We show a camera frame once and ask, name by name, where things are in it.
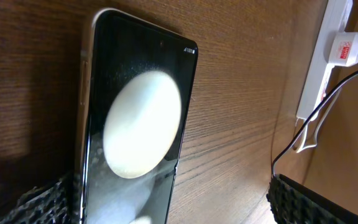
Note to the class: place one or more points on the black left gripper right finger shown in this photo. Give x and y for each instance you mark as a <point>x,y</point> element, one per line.
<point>291,202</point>

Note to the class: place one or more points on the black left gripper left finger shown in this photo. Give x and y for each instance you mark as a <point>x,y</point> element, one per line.
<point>48,204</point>

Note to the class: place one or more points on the white charger plug adapter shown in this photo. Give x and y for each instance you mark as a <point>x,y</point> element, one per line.
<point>344,51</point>

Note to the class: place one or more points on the white power strip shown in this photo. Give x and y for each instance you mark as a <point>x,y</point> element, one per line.
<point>335,19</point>

